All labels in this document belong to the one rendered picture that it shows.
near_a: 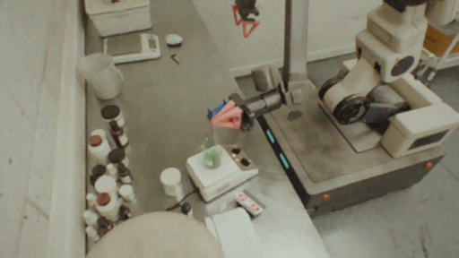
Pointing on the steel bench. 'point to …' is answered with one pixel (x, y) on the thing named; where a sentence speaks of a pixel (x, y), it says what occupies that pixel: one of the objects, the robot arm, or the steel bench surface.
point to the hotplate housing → (220, 183)
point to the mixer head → (181, 237)
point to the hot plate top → (212, 170)
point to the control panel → (239, 159)
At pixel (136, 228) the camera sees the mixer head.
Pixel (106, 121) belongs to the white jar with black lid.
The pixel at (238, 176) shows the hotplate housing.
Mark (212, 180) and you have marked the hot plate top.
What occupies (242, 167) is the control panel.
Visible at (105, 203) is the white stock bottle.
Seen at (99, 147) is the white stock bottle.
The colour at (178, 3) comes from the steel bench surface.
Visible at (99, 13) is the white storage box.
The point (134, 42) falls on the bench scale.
